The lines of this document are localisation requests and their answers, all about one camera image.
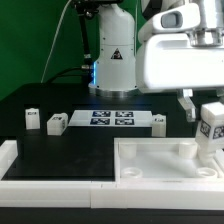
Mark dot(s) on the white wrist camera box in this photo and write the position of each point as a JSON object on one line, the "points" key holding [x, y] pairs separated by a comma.
{"points": [[179, 19]]}

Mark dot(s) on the white U-shaped obstacle fence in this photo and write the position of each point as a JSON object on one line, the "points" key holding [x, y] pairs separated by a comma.
{"points": [[202, 195]]}

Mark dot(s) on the white square tabletop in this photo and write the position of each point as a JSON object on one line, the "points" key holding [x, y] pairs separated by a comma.
{"points": [[162, 159]]}

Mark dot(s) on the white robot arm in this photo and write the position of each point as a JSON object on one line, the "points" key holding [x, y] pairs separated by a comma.
{"points": [[114, 72]]}

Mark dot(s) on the black camera stand pole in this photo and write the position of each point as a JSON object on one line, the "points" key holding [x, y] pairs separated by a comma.
{"points": [[86, 10]]}

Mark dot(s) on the white fiducial marker plate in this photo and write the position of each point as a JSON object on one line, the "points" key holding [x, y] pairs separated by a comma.
{"points": [[111, 118]]}

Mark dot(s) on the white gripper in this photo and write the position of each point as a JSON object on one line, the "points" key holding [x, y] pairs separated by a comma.
{"points": [[168, 62]]}

